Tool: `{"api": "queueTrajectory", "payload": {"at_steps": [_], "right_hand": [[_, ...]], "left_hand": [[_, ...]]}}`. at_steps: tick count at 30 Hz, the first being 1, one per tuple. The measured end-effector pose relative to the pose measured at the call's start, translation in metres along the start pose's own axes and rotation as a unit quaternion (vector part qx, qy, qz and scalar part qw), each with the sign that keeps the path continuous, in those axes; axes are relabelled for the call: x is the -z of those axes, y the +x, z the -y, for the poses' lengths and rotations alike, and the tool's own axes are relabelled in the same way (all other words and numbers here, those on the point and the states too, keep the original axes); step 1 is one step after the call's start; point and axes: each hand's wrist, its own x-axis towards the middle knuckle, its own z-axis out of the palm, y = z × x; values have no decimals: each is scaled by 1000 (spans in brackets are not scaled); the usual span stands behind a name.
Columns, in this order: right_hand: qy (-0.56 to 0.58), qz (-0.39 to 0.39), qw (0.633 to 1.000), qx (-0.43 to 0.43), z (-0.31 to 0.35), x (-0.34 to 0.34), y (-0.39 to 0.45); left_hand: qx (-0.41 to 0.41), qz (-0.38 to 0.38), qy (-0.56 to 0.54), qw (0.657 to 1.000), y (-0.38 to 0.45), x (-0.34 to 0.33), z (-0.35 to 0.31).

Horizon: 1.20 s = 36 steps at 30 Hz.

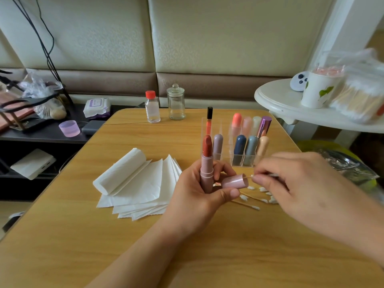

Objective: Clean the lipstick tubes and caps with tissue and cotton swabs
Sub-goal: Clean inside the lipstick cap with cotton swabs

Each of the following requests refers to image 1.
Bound person's left hand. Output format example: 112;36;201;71
159;159;241;240

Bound person's right hand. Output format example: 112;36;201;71
251;152;384;264

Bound red lipstick dusty pink tube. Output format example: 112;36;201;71
200;136;215;194

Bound dusty pink lipstick cap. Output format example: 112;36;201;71
222;174;248;190

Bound stack of white tissues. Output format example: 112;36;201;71
93;148;182;221

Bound pile of cotton swabs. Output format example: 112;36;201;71
240;184;280;205

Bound red lipstick mauve tube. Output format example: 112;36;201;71
213;134;224;161

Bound clear acrylic lipstick organizer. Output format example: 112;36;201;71
206;106;272;167

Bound white tissue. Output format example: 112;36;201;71
93;148;148;196

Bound person's left forearm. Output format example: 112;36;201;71
87;228;193;288

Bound yellow-green bin with bag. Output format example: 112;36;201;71
300;141;382;190

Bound glass jar with lid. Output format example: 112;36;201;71
167;83;186;120

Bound white round side table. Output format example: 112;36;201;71
254;79;384;134

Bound clear bottle red cap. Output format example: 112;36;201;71
145;90;162;124

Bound white mug green leaf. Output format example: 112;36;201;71
300;66;346;109

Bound white panda figure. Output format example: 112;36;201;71
290;71;310;92

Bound wet wipes pack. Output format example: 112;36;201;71
83;98;111;119

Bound small purple plastic cup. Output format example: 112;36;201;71
59;120;81;138

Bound black low shelf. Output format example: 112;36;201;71
0;102;139;202

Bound white power bank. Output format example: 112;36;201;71
10;148;56;180

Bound beige padded backrest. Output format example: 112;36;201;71
0;0;334;108

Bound crumpled clear plastic bag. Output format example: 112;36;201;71
18;74;67;120

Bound pink tray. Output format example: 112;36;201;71
0;93;34;134

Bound black cables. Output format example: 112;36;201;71
9;0;67;96

